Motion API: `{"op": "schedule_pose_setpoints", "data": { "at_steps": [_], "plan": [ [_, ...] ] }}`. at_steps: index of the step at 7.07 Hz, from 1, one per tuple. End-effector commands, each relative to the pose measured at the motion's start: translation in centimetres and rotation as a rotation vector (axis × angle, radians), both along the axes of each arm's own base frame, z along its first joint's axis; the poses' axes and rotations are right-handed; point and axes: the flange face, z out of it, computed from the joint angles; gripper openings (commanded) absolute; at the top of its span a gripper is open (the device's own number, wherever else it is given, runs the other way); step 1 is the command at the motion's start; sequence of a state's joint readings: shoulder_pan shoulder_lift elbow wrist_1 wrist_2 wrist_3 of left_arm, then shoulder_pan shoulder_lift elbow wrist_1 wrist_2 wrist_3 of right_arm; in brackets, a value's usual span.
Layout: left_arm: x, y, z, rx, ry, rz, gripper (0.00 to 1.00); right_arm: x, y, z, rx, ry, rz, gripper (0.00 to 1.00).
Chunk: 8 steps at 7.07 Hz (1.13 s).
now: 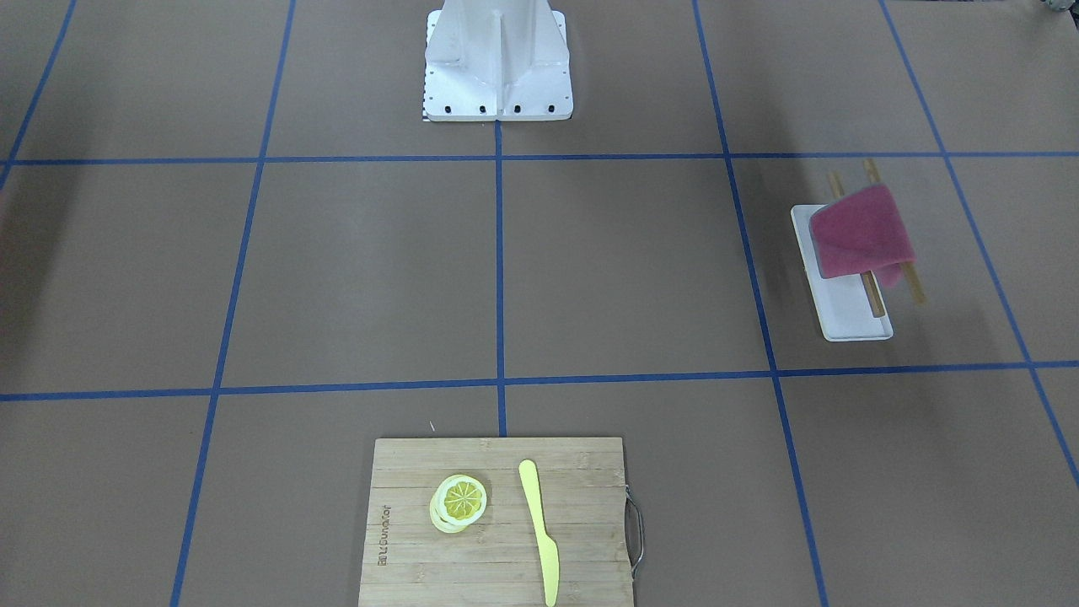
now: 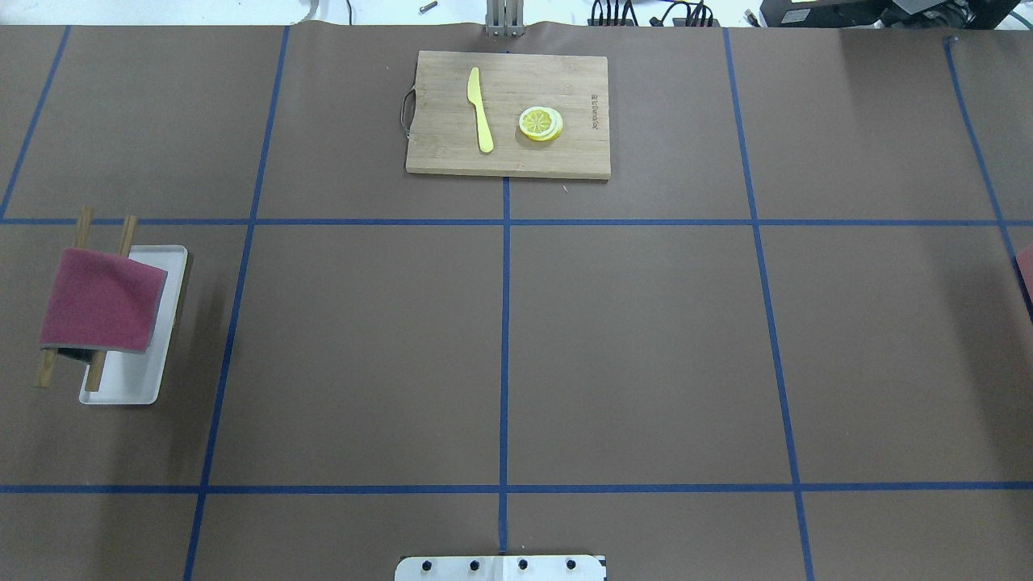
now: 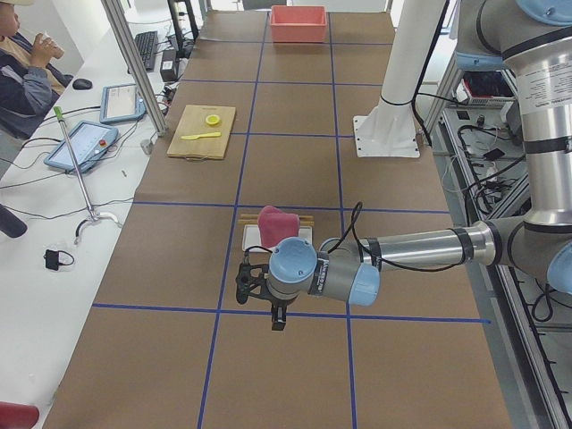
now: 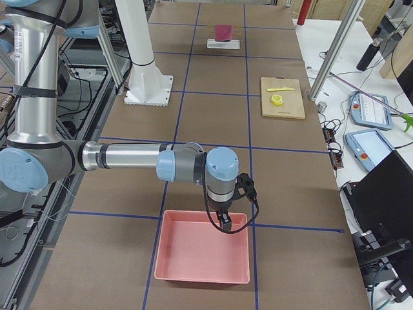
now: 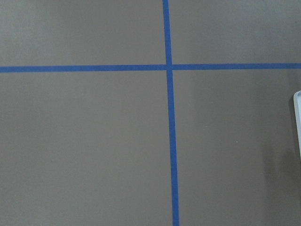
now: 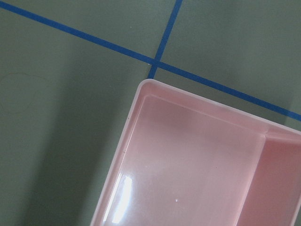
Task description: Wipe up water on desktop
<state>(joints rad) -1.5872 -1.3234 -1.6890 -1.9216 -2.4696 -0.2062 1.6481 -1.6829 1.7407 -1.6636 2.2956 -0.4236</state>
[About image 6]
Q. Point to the pink plastic bin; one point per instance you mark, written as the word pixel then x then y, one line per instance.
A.
pixel 184 160

